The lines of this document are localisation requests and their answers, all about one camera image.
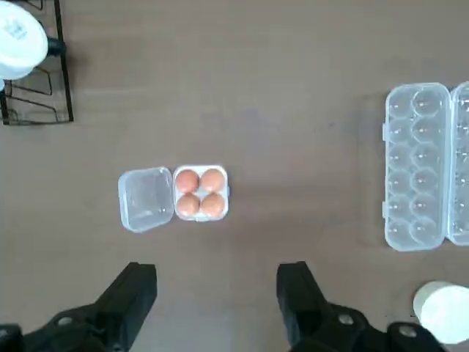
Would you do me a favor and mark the transparent twelve-slot egg tray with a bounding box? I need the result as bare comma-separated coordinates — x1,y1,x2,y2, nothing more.
382,81,469,253

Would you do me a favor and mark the small four-slot egg tray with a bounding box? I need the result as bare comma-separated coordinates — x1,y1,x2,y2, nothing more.
117,164,231,234

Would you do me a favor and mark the white cup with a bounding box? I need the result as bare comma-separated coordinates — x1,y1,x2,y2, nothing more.
0,0,50,81

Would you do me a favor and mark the black wire cup rack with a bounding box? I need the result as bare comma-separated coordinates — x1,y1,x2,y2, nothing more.
0,0,75,126

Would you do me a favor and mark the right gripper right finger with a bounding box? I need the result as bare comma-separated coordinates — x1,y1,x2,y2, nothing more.
276,260,447,352

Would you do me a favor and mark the white bowl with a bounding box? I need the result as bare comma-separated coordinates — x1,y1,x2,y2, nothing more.
413,280,469,345

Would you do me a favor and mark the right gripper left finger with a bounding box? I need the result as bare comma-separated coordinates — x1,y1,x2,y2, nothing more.
0,261,158,352

